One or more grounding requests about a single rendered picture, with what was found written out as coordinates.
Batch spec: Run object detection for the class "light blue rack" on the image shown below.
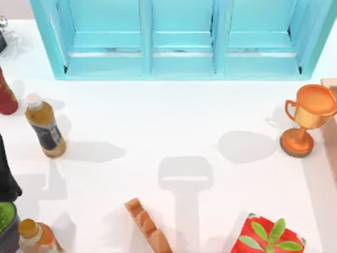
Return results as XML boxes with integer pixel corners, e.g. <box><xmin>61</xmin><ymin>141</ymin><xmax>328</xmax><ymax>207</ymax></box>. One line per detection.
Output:
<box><xmin>29</xmin><ymin>0</ymin><xmax>337</xmax><ymax>81</ymax></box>

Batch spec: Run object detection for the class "long bread loaf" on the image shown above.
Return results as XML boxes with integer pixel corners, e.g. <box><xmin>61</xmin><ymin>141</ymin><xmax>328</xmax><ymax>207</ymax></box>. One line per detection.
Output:
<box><xmin>124</xmin><ymin>198</ymin><xmax>174</xmax><ymax>253</ymax></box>

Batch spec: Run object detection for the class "amber bottle with white cap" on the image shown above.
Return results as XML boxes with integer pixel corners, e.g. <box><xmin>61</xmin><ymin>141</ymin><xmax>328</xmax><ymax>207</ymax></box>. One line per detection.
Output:
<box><xmin>25</xmin><ymin>93</ymin><xmax>67</xmax><ymax>159</ymax></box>

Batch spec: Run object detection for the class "bronze trophy cup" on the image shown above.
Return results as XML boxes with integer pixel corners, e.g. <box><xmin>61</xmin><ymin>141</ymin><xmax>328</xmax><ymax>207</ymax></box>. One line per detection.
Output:
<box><xmin>280</xmin><ymin>84</ymin><xmax>337</xmax><ymax>158</ymax></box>

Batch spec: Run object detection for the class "red pot with green plant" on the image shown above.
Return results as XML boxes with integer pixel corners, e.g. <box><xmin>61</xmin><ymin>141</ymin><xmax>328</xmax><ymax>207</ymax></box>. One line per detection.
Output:
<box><xmin>230</xmin><ymin>212</ymin><xmax>306</xmax><ymax>253</ymax></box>

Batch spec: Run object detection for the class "red bottle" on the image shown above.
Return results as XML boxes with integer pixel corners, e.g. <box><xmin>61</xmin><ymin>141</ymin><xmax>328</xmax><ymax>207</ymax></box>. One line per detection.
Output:
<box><xmin>0</xmin><ymin>67</ymin><xmax>19</xmax><ymax>115</ymax></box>

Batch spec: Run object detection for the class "orange bottle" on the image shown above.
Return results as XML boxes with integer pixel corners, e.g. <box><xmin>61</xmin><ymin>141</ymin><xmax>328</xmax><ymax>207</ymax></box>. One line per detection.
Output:
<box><xmin>18</xmin><ymin>218</ymin><xmax>65</xmax><ymax>253</ymax></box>

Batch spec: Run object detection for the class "dark object with clear wrap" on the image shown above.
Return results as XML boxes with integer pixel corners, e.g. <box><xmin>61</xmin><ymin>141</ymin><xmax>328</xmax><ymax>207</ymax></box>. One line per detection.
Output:
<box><xmin>0</xmin><ymin>15</ymin><xmax>34</xmax><ymax>57</ymax></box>

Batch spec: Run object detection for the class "dark pot with green moss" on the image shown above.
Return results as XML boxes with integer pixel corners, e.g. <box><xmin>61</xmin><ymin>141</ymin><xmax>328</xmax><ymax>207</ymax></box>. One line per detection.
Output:
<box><xmin>0</xmin><ymin>201</ymin><xmax>21</xmax><ymax>253</ymax></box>

